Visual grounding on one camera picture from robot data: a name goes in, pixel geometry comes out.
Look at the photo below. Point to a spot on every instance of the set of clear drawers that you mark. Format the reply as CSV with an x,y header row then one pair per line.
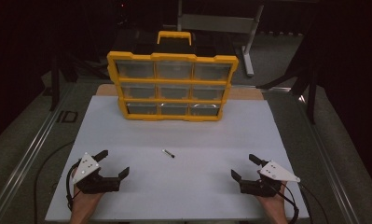
x,y
172,91

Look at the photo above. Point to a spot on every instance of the grey metal stand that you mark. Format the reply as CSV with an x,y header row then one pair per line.
x,y
214,23

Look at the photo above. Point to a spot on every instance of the white board sheet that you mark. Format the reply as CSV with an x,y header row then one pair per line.
x,y
190,193

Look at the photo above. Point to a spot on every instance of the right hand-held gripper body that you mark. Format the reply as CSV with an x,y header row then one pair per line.
x,y
277,172

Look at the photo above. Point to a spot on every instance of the black stand legs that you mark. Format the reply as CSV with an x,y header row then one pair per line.
x,y
312,102

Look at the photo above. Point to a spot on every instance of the person's right hand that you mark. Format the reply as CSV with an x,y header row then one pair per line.
x,y
277,203

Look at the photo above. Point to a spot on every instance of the black stand leg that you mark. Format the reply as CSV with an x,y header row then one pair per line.
x,y
54,93

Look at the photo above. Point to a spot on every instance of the aluminium rail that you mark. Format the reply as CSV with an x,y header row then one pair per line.
x,y
25,161
329,174

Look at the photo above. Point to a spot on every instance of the yellow and black organizer cabinet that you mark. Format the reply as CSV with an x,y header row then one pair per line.
x,y
174,56

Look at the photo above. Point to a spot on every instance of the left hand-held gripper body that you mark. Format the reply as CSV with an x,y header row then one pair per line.
x,y
86,166

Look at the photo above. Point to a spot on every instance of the small black and silver screw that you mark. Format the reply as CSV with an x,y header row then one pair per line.
x,y
168,153

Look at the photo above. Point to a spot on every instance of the person's left hand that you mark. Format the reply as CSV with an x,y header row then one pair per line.
x,y
84,202

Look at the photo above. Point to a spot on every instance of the clear plastic pull-out drawer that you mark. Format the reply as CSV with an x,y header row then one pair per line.
x,y
212,72

